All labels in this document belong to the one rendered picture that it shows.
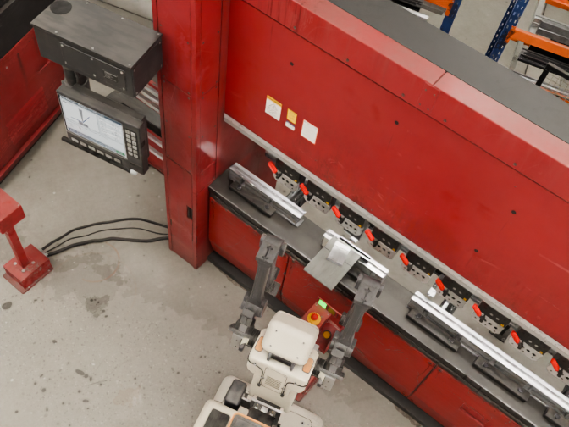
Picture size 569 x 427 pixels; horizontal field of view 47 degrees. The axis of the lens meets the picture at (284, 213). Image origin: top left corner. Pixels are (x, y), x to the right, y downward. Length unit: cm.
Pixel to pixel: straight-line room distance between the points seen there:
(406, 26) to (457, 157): 53
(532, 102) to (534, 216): 43
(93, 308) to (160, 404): 76
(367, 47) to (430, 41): 25
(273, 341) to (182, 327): 154
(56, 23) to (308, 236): 166
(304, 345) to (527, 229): 100
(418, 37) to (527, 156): 60
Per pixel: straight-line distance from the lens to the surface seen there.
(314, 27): 261
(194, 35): 282
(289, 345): 280
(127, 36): 296
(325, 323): 353
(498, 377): 350
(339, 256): 343
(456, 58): 256
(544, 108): 252
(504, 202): 263
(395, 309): 350
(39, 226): 474
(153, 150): 457
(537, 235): 267
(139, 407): 411
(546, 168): 242
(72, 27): 302
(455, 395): 370
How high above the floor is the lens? 392
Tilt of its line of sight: 56 degrees down
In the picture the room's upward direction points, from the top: 12 degrees clockwise
